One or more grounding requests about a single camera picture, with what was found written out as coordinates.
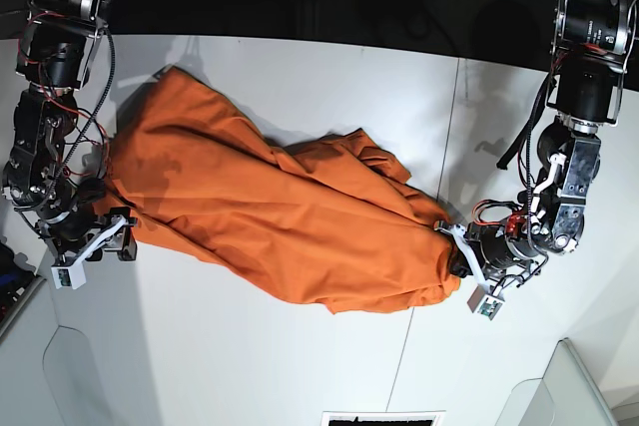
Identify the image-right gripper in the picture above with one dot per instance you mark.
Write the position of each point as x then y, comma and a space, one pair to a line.
504, 260

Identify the clutter bin left edge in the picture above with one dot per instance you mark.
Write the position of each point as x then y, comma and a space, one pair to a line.
15, 283

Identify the grey panel bottom right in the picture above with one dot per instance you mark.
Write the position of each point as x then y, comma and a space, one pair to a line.
565, 395

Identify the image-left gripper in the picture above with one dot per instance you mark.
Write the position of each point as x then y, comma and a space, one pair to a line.
68, 235

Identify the grey panel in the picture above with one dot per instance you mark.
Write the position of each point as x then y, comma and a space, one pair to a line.
565, 395
48, 372

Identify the grey panel bottom left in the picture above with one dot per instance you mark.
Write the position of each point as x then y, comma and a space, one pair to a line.
48, 372

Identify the white black calibration card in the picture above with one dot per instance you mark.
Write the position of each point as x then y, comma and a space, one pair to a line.
431, 418

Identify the orange t-shirt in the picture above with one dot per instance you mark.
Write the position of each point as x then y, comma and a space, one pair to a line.
332, 221

